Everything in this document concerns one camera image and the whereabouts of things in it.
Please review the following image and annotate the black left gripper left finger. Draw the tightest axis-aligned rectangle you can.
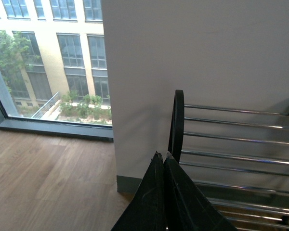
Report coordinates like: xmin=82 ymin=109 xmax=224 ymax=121
xmin=112 ymin=152 xmax=165 ymax=231

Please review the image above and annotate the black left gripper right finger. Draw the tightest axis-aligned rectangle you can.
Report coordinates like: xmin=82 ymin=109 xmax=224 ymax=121
xmin=164 ymin=152 xmax=237 ymax=231

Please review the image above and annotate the black metal shoe rack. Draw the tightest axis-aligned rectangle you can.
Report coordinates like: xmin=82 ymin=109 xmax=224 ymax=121
xmin=168 ymin=90 xmax=289 ymax=231

